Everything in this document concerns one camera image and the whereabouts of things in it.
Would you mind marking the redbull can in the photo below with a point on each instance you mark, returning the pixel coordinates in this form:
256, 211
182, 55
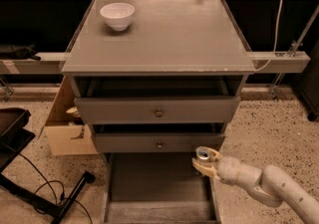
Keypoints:
203, 154

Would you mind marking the grey top drawer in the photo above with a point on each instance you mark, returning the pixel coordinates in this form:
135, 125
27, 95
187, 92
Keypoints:
156, 110

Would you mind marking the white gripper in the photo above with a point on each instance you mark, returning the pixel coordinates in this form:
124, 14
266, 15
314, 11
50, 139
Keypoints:
230, 169

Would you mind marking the grey open bottom drawer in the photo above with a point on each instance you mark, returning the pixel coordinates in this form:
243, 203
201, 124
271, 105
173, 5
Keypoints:
157, 188

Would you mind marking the black stand with tray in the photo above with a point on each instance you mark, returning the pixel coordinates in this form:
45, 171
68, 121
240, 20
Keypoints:
13, 139

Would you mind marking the white ceramic bowl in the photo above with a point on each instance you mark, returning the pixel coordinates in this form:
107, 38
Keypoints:
118, 16

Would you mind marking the grey middle drawer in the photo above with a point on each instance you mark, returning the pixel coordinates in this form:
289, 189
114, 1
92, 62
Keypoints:
156, 142

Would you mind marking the cardboard box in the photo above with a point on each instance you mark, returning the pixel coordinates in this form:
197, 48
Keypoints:
67, 135

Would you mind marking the black object on ledge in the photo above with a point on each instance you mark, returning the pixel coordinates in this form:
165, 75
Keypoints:
18, 52

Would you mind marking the black cabinet at right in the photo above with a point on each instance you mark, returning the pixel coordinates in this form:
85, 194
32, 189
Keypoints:
308, 84

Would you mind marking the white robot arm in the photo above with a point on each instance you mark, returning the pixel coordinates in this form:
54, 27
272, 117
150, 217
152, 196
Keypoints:
271, 186

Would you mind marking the grey drawer cabinet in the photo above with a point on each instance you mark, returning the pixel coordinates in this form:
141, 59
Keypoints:
158, 40

